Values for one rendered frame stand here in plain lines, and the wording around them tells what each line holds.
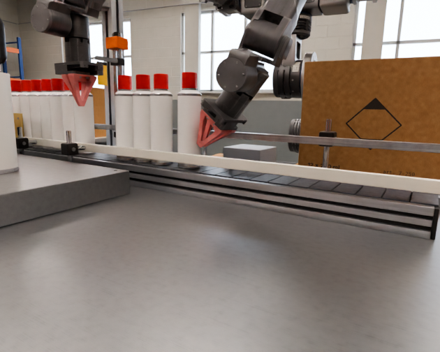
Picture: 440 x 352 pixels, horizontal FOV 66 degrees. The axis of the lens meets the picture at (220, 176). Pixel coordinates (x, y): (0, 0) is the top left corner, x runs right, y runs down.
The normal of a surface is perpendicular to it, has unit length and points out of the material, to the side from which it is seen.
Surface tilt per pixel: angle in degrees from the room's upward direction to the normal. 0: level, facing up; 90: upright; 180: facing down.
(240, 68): 93
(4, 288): 0
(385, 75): 90
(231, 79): 93
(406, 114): 90
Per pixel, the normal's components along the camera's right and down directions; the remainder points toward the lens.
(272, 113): -0.40, 0.17
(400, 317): 0.02, -0.98
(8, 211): 0.85, 0.11
